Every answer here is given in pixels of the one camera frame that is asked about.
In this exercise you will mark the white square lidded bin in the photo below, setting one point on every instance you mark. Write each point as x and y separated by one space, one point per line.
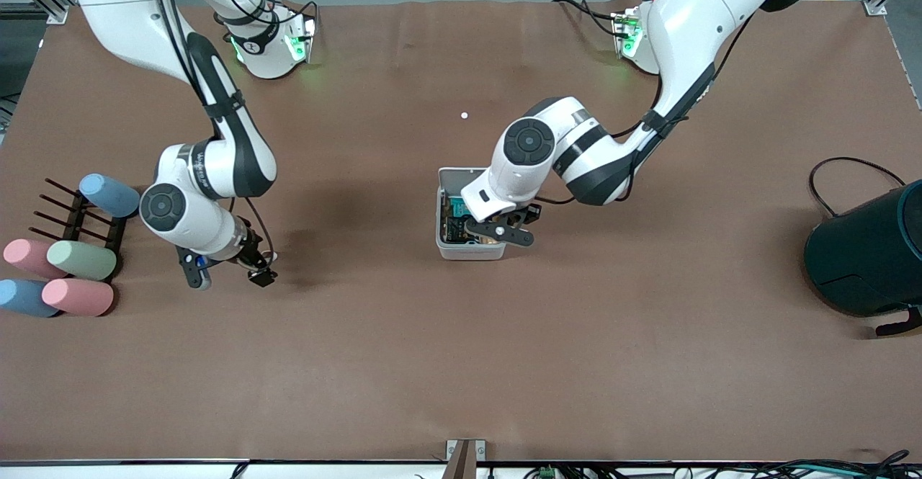
468 252

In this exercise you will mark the grey metal table bracket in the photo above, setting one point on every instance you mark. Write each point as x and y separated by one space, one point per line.
465 454

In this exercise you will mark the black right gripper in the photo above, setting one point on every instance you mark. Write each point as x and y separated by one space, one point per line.
248 253

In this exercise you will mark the black cup rack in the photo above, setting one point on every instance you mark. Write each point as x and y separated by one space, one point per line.
75 223

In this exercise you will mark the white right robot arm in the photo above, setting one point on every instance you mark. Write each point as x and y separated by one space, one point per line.
216 155

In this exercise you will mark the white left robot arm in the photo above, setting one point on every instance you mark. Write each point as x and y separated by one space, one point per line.
691 18

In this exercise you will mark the white table edge rail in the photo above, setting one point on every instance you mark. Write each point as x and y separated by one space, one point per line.
108 470

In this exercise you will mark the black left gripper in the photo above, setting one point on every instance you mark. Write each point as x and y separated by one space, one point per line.
531 213

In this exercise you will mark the green cup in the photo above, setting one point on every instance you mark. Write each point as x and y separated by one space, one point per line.
81 260

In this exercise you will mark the small green connector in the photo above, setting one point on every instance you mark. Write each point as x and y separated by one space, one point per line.
547 472

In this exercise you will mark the brown table cover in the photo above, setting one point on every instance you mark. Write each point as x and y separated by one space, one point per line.
432 364

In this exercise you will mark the teal snack packet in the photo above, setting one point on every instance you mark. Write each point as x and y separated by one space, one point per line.
457 208

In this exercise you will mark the pink cup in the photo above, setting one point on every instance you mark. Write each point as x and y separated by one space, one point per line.
78 297
25 256

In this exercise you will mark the dark teal round bin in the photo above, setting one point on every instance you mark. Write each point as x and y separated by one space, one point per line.
868 256

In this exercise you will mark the green lit base connector box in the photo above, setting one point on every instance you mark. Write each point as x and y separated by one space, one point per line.
625 32
302 36

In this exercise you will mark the blue cup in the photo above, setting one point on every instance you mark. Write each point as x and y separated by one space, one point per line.
21 297
109 195

